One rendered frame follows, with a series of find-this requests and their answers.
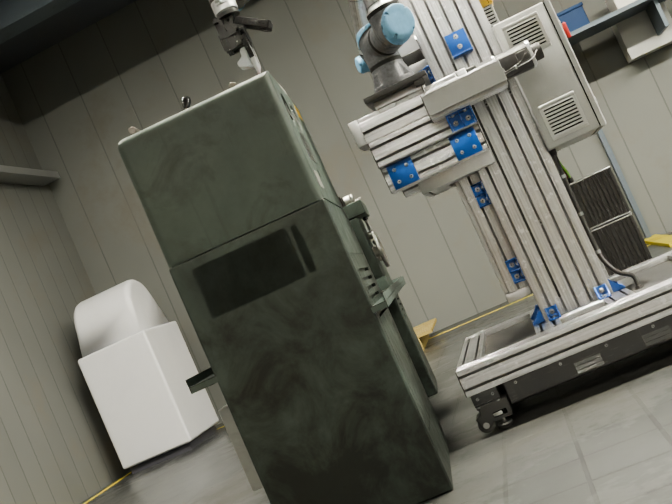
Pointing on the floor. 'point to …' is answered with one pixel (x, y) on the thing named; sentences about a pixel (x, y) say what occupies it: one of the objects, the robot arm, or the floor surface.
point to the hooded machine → (141, 377)
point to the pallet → (424, 331)
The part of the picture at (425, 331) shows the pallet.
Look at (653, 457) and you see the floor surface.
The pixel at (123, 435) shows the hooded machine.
